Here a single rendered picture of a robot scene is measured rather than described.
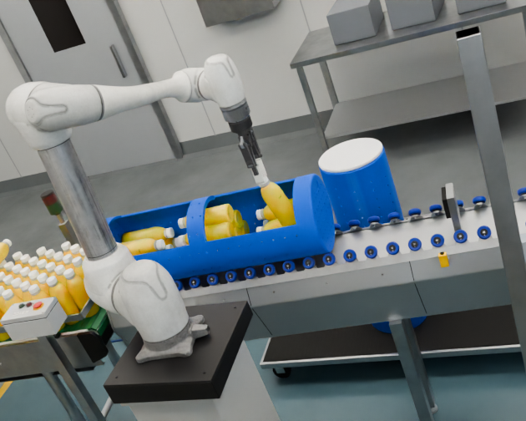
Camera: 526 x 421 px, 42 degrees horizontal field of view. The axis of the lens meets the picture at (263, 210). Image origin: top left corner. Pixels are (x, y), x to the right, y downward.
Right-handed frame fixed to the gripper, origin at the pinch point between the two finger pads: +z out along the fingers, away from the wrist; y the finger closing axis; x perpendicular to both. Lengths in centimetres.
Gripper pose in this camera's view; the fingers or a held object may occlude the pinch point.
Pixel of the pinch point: (258, 171)
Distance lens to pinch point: 230.2
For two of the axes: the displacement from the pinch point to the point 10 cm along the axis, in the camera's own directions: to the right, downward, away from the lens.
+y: 1.8, -5.2, 8.3
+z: 3.2, 8.3, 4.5
